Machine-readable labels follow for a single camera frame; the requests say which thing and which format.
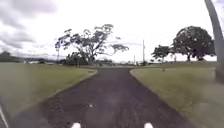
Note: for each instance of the thin pole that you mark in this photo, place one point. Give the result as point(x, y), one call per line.
point(143, 51)

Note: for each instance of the green grass field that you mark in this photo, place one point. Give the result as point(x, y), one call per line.
point(30, 81)
point(180, 83)

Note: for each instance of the robot's own part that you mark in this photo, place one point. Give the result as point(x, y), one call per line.
point(148, 125)
point(76, 125)

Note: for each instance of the dark bush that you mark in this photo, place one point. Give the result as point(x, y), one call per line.
point(75, 60)

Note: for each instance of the dark asphalt path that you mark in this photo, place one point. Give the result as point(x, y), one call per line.
point(110, 96)

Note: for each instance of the tall leaning palm tree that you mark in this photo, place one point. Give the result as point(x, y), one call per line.
point(216, 40)

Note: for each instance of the large dark round tree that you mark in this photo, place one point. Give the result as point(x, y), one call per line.
point(193, 41)

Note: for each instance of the distant dark hill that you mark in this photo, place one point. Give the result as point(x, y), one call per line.
point(6, 57)

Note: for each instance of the small dark tree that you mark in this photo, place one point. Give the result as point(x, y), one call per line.
point(161, 51)

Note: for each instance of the spreading sparse tree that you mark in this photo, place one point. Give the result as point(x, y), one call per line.
point(91, 43)

